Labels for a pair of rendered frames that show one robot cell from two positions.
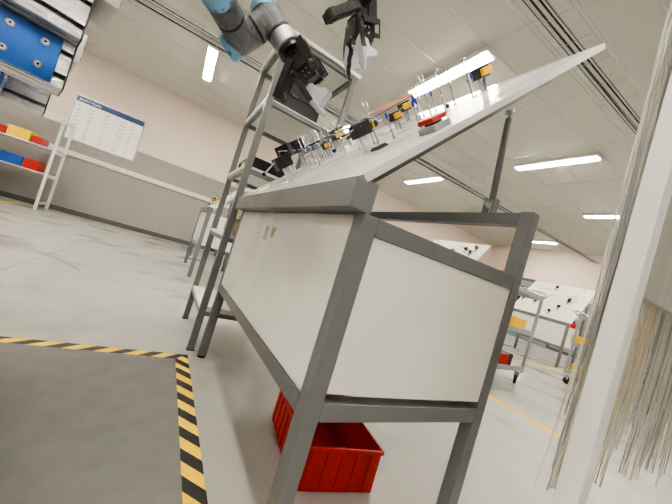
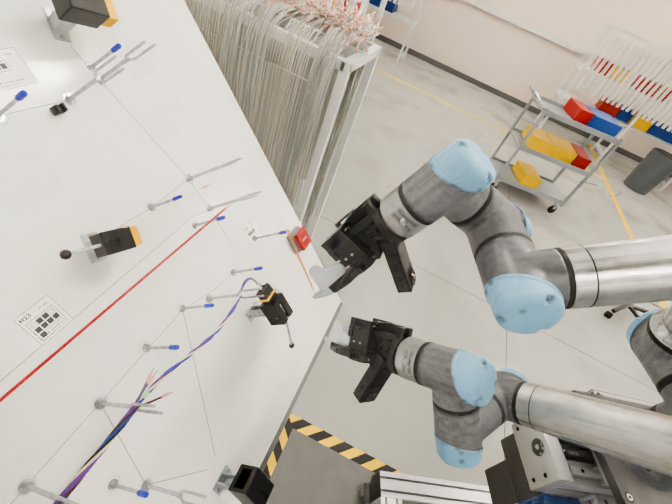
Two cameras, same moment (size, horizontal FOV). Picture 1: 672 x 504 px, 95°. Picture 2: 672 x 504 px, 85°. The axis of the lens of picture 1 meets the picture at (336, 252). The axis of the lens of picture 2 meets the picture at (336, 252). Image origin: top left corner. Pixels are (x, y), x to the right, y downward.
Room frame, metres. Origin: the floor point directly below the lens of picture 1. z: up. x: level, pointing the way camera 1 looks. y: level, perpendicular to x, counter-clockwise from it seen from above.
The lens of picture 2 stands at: (1.31, 0.37, 1.76)
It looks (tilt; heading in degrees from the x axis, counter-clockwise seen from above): 42 degrees down; 214
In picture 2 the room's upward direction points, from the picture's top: 24 degrees clockwise
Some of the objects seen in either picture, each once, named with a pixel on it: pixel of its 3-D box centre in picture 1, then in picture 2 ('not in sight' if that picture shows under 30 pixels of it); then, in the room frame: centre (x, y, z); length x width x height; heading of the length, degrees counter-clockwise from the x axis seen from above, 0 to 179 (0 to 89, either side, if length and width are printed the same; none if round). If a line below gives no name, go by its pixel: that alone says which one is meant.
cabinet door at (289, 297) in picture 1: (286, 277); not in sight; (0.90, 0.12, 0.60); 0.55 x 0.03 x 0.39; 29
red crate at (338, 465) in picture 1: (320, 432); not in sight; (1.15, -0.14, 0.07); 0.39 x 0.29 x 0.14; 20
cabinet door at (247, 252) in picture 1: (245, 254); not in sight; (1.38, 0.38, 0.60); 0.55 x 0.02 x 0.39; 29
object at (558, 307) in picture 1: (545, 319); not in sight; (6.50, -4.65, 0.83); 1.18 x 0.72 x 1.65; 28
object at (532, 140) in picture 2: not in sight; (542, 150); (-3.18, -0.68, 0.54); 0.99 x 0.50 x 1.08; 129
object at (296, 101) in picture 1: (292, 104); not in sight; (1.93, 0.54, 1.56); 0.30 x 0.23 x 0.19; 121
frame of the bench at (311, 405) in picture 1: (314, 327); not in sight; (1.28, -0.01, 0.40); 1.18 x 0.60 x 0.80; 29
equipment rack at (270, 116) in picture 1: (266, 202); not in sight; (2.04, 0.54, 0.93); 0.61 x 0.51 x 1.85; 29
